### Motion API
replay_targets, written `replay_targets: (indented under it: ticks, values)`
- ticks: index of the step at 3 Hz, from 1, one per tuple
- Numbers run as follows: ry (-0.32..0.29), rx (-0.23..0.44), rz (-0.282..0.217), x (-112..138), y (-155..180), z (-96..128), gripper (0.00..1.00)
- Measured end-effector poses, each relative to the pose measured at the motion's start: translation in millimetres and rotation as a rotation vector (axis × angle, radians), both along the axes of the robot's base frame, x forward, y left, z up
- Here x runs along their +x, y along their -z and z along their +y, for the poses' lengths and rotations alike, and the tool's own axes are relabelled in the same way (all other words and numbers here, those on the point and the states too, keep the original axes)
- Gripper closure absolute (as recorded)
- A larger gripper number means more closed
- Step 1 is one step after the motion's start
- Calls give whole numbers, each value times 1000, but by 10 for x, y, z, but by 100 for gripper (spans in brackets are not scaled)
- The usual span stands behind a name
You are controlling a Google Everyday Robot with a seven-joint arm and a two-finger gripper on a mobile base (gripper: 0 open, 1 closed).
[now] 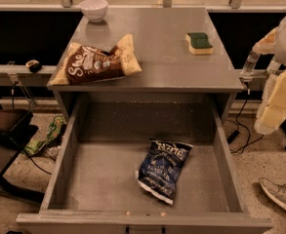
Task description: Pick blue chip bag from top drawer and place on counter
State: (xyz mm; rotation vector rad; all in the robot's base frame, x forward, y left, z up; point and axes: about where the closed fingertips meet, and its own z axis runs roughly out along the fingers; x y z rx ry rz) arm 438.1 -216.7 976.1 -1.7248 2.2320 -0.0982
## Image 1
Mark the green chip bag on floor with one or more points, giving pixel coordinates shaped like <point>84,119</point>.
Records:
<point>51,144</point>

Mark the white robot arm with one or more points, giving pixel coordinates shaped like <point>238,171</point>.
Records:
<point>279,49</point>

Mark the brown chip bag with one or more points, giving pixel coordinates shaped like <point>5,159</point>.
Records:
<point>85,64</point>

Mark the green yellow sponge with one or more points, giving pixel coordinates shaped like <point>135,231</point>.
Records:
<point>198,43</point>

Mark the black yellow tape measure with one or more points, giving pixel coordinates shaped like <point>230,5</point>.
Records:
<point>33,65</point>

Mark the grey sneaker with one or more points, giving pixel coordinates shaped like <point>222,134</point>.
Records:
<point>275,192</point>

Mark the white bowl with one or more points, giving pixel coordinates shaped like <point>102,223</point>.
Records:
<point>94,10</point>

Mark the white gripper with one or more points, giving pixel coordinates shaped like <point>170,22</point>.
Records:
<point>271,114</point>

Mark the clear plastic bottle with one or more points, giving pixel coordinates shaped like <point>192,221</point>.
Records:
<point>272,68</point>
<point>249,66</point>

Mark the blue chip bag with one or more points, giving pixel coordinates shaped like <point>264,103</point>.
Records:
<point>161,167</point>

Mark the grey cabinet counter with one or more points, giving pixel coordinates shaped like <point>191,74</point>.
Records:
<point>161,49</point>

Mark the open grey drawer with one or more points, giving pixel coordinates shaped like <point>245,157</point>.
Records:
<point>94,190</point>

